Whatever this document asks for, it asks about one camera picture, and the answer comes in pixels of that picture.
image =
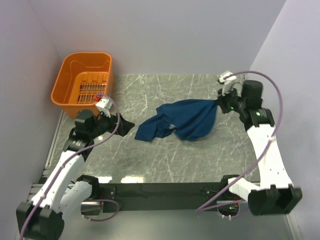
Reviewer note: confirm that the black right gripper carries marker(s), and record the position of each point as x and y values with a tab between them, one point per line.
221	99

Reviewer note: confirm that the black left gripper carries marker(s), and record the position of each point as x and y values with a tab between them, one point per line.
124	126

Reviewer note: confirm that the blue t shirt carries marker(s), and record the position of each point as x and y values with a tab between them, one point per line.
189	120

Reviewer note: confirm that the orange plastic basket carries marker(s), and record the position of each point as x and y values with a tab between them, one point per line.
81	77

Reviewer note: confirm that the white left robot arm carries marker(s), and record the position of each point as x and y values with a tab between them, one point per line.
43	217

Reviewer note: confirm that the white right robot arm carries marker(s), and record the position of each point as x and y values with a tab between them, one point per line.
275	194

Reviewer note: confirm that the black base beam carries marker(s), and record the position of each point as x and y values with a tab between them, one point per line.
158	196

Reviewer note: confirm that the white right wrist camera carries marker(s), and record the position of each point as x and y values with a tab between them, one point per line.
228	80

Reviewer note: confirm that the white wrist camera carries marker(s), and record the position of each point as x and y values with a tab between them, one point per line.
228	80
103	104

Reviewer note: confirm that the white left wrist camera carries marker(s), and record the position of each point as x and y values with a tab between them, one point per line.
103	104

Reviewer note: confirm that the aluminium frame rail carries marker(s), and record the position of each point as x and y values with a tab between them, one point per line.
40	192

